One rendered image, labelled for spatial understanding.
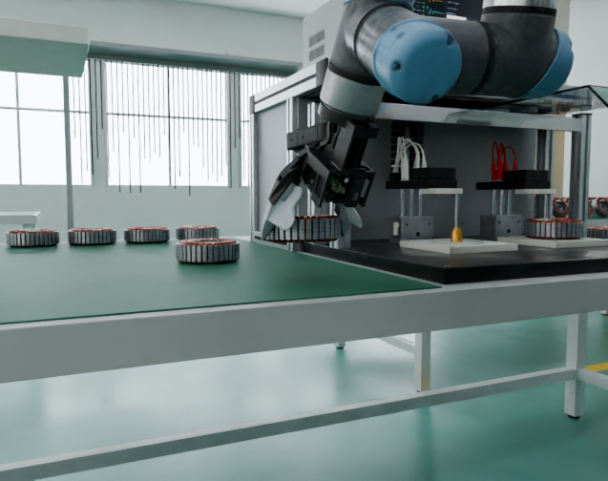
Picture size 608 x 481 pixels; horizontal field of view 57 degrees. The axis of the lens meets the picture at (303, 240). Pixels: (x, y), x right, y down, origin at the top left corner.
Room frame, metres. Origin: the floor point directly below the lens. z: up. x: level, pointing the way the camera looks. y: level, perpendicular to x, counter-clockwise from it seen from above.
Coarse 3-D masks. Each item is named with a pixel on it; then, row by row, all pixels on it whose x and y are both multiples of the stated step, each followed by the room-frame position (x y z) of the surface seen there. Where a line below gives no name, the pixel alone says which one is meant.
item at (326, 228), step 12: (300, 216) 0.84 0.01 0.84; (312, 216) 0.76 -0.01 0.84; (324, 216) 0.77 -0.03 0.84; (336, 216) 0.80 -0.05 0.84; (276, 228) 0.77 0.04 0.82; (300, 228) 0.75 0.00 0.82; (312, 228) 0.76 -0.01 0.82; (324, 228) 0.76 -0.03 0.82; (336, 228) 0.78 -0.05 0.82; (276, 240) 0.77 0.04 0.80; (288, 240) 0.76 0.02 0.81; (300, 240) 0.76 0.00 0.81; (312, 240) 0.76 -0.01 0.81; (324, 240) 0.77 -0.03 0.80
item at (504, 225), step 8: (480, 216) 1.26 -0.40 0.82; (488, 216) 1.23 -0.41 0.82; (496, 216) 1.21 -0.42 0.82; (504, 216) 1.22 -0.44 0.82; (512, 216) 1.23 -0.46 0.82; (520, 216) 1.24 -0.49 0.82; (480, 224) 1.26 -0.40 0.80; (488, 224) 1.23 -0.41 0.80; (496, 224) 1.21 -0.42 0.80; (504, 224) 1.22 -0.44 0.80; (512, 224) 1.23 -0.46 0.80; (520, 224) 1.24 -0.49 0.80; (480, 232) 1.26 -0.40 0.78; (488, 232) 1.23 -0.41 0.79; (496, 232) 1.21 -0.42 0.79; (504, 232) 1.22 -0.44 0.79; (512, 232) 1.23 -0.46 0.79; (520, 232) 1.24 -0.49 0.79
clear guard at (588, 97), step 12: (552, 96) 1.11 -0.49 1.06; (564, 96) 1.11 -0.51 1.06; (576, 96) 1.11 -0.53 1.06; (588, 96) 1.11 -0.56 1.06; (600, 96) 0.99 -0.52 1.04; (504, 108) 1.25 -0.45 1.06; (516, 108) 1.25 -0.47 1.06; (528, 108) 1.25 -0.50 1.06; (540, 108) 1.25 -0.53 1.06; (552, 108) 1.25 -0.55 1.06; (564, 108) 1.25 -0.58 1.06; (576, 108) 1.25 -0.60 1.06; (588, 108) 1.25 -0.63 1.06; (600, 108) 1.25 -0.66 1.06
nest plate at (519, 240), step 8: (504, 240) 1.14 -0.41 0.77; (512, 240) 1.12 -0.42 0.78; (520, 240) 1.10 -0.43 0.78; (528, 240) 1.08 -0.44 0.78; (536, 240) 1.06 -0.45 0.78; (544, 240) 1.04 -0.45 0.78; (552, 240) 1.04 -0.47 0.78; (560, 240) 1.04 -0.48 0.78; (568, 240) 1.04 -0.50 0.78; (576, 240) 1.04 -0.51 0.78; (584, 240) 1.05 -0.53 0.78; (592, 240) 1.06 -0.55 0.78; (600, 240) 1.07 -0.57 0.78
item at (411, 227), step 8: (400, 216) 1.14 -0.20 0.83; (408, 216) 1.15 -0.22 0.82; (416, 216) 1.16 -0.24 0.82; (392, 224) 1.15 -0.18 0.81; (400, 224) 1.12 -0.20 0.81; (408, 224) 1.12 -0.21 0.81; (416, 224) 1.13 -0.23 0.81; (424, 224) 1.14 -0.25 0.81; (432, 224) 1.14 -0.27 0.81; (392, 232) 1.15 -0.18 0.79; (400, 232) 1.12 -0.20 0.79; (408, 232) 1.12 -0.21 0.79; (416, 232) 1.13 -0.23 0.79; (424, 232) 1.14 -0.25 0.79; (392, 240) 1.15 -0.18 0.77
